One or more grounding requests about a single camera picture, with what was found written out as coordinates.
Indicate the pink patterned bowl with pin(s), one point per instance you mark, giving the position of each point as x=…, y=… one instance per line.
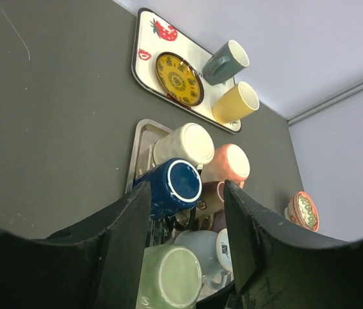
x=301, y=210

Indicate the black gold mug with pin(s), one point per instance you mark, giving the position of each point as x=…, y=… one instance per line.
x=212, y=199

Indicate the dark blue mug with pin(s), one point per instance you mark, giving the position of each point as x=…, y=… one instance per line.
x=175, y=186

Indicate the pink mug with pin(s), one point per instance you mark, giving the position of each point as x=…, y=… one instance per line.
x=229, y=163

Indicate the cream white mug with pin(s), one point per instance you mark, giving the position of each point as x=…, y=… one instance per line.
x=190, y=142

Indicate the light blue mug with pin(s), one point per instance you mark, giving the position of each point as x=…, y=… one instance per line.
x=213, y=252

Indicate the grey green mug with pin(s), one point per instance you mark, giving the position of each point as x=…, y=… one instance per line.
x=229, y=60

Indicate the silver metal tray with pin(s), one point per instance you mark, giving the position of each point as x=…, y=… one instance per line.
x=147, y=133

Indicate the light green mug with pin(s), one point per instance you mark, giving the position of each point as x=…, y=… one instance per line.
x=171, y=277

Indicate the yellow patterned plate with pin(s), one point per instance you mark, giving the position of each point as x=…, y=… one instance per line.
x=179, y=79

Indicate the mauve purple mug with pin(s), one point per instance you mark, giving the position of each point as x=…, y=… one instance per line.
x=219, y=222

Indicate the yellow mug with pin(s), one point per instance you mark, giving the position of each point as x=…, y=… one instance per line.
x=237, y=103

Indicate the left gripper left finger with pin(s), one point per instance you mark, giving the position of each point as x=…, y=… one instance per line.
x=95, y=263

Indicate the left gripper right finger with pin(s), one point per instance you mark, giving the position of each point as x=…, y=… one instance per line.
x=278, y=264

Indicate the strawberry pattern white tray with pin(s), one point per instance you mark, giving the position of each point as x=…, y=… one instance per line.
x=155, y=35

